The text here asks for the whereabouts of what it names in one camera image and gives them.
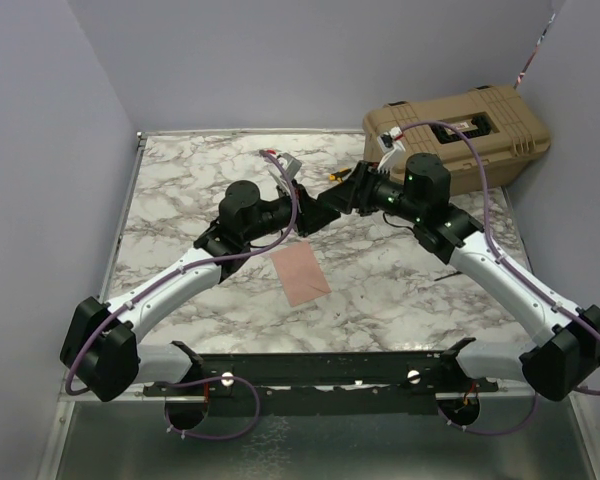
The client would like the black mounting rail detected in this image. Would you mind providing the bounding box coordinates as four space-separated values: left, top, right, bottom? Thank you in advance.
143 350 498 416

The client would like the tan plastic case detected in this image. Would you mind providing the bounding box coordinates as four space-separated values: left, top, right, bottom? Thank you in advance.
363 85 551 195

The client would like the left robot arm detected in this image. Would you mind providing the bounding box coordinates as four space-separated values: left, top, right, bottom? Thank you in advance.
60 180 340 402

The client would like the pink envelope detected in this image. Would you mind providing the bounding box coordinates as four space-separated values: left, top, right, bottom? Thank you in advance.
271 241 331 307

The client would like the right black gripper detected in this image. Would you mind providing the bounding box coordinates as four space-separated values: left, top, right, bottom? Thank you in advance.
317 160 424 224

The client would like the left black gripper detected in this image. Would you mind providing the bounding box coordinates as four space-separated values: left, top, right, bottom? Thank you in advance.
244 179 340 244

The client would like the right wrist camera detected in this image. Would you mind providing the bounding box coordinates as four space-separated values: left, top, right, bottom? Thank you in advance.
377 127 406 173

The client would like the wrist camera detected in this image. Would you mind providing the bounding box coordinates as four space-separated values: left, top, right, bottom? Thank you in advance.
267 153 302 191
377 127 406 173

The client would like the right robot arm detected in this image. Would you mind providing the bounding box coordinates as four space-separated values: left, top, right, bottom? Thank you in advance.
318 153 600 401

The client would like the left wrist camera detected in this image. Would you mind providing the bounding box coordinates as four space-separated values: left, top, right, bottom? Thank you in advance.
267 153 302 191

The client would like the yellow handled screwdriver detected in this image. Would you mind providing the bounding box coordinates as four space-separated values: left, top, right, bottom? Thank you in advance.
329 168 351 183

